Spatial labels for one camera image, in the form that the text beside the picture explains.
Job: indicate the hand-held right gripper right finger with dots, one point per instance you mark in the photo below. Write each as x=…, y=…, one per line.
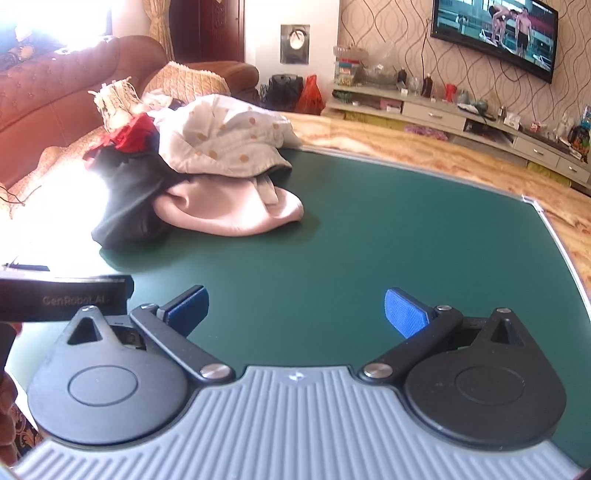
x=406, y=314

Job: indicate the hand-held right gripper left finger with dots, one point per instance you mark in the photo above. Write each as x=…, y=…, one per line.
x=187, y=308

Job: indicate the white polka dot shirt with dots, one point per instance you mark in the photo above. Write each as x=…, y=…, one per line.
x=217, y=138

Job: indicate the pink garment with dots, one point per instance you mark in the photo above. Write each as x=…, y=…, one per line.
x=221, y=212

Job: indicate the green table mat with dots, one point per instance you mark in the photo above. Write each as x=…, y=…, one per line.
x=346, y=230

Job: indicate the beige sofa cover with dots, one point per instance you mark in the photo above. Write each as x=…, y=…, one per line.
x=32, y=184

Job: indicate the black garment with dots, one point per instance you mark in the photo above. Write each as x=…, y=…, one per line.
x=124, y=198

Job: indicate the red garment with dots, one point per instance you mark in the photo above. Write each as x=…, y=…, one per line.
x=136, y=134

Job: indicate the beige television cabinet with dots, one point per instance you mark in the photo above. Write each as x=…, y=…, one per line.
x=434, y=115

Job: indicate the cream tasselled knit cloth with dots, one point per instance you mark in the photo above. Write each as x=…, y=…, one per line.
x=117, y=104

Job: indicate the brown leather sofa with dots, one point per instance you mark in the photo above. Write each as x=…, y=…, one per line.
x=55, y=92

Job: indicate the white tissue box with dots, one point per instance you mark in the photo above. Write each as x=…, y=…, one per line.
x=512, y=121

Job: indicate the red cup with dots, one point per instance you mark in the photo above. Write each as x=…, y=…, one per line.
x=450, y=92

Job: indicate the brown bottle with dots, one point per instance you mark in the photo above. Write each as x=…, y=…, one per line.
x=428, y=86

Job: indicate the beige quilted cushion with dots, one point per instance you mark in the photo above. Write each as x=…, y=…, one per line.
x=184, y=79

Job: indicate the black bottle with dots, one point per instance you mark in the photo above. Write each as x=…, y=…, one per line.
x=402, y=79

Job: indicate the red plastic bag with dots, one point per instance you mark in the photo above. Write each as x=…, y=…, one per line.
x=310, y=97

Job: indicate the black bag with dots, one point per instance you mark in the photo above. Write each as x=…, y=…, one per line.
x=281, y=90

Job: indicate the dark printed cloth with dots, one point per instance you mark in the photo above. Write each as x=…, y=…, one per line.
x=18, y=55

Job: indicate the clear plastic bag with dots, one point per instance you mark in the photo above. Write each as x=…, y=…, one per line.
x=381, y=69

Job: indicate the colourful printed bag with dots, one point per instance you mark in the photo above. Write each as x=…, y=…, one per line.
x=581, y=136

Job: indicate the clear food container stack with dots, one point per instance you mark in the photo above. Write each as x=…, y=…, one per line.
x=348, y=69

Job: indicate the dark wooden door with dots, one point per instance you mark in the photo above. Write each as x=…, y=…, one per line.
x=207, y=32

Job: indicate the beige curtain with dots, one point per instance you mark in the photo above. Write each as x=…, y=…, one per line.
x=157, y=27

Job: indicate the grey wall picture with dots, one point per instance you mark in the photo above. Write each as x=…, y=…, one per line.
x=295, y=44

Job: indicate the wall television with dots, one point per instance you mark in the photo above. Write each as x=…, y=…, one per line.
x=498, y=32

